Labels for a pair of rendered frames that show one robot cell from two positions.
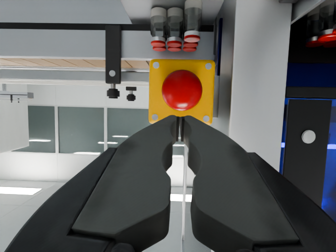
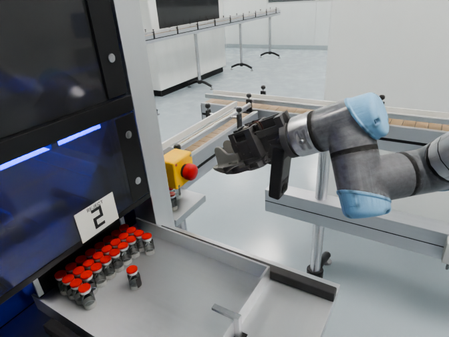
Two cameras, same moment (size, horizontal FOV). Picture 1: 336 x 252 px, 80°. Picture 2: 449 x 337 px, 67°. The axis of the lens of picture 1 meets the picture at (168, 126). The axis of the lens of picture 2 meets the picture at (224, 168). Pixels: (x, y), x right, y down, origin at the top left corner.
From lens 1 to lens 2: 0.71 m
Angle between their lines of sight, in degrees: 62
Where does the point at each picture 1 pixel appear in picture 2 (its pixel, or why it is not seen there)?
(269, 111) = (154, 182)
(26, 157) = not seen: outside the picture
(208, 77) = (178, 182)
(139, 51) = not seen: hidden behind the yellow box
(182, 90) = (194, 172)
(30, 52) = (206, 148)
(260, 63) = (162, 198)
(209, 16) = not seen: hidden behind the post
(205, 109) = (176, 168)
